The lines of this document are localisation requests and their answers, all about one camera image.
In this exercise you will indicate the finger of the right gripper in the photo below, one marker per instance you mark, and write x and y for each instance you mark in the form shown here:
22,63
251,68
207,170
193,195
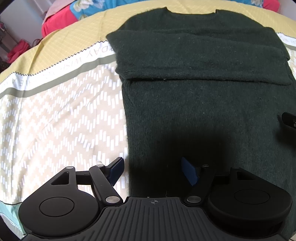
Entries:
287,121

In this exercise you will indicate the patterned yellow beige bedspread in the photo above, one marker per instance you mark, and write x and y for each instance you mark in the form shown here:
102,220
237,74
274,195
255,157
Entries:
61,102

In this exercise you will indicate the dark green knit sweater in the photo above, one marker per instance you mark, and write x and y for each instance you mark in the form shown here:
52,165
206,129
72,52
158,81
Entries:
213,102

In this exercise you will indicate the red bed sheet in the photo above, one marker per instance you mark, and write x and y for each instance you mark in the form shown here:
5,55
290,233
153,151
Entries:
155,20

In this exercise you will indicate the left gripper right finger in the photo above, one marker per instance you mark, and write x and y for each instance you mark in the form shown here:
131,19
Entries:
195,193

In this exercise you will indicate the blue floral quilt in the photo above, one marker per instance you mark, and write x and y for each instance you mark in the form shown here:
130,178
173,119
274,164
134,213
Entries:
84,8

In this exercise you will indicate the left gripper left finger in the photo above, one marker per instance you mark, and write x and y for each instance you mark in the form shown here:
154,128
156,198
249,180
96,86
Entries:
103,180

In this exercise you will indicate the red bags pile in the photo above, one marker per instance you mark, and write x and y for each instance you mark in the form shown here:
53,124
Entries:
19,49

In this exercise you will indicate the pink pillow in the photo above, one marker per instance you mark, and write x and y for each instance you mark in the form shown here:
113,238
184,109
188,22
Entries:
56,6

